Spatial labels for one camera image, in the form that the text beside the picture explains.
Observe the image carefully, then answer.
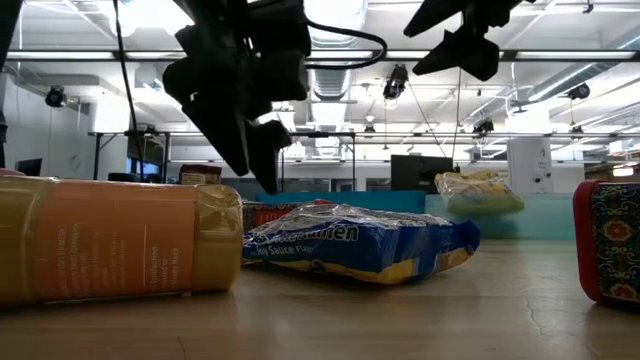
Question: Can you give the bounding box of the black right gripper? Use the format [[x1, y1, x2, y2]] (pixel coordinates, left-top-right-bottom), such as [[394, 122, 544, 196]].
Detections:
[[403, 0, 536, 83]]

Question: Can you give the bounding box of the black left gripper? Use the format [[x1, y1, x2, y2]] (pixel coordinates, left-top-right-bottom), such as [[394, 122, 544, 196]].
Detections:
[[162, 0, 311, 196]]

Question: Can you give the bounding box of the brown spice bottle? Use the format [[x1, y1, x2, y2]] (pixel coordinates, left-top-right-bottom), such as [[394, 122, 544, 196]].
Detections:
[[178, 163, 223, 186]]

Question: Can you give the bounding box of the red patterned card box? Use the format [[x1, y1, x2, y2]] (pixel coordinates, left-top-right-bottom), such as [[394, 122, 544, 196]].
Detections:
[[573, 180, 640, 308], [243, 199, 321, 232]]

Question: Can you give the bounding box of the blue ramen packet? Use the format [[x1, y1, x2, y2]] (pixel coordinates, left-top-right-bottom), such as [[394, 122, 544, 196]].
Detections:
[[243, 201, 482, 286]]

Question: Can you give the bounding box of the ramen packet with yellow edge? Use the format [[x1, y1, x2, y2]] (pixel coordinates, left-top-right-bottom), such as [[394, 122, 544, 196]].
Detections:
[[433, 169, 526, 217]]

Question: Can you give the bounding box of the orange spice bottle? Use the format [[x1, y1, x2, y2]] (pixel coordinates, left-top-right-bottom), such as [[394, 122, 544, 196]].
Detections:
[[0, 175, 245, 307]]

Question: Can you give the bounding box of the dark monitor with blue glow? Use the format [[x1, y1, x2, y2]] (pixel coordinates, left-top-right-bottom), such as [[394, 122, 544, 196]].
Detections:
[[124, 135, 166, 176]]

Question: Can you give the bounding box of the white pillar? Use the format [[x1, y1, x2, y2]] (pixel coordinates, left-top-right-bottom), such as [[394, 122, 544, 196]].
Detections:
[[507, 137, 554, 195]]

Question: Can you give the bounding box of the black monitor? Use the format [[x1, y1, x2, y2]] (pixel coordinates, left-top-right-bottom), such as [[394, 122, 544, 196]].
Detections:
[[390, 154, 461, 195]]

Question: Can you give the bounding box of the blue plastic bin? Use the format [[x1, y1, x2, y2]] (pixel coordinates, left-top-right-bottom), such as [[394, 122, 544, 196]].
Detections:
[[256, 190, 427, 214]]

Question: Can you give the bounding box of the green translucent plastic bin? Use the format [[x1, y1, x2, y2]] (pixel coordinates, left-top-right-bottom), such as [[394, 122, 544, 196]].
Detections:
[[424, 193, 576, 241]]

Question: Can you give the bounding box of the black background table frame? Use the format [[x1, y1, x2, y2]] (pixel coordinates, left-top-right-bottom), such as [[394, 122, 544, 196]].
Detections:
[[89, 130, 357, 194]]

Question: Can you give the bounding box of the black looped gripper cable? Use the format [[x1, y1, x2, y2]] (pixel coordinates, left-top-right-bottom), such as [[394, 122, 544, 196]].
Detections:
[[304, 19, 389, 71]]

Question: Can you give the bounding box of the black overhead frame bar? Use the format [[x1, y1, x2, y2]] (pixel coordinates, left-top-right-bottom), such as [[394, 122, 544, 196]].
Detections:
[[0, 48, 640, 63]]

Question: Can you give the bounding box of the silver ceiling duct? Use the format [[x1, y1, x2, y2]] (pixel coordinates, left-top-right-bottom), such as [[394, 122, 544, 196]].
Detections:
[[299, 0, 369, 161]]

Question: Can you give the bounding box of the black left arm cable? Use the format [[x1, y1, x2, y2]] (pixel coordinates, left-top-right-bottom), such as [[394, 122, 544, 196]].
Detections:
[[112, 0, 146, 176]]

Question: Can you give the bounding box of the small dark wall screen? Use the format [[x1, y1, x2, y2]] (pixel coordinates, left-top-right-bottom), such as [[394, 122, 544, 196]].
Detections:
[[14, 158, 44, 178]]

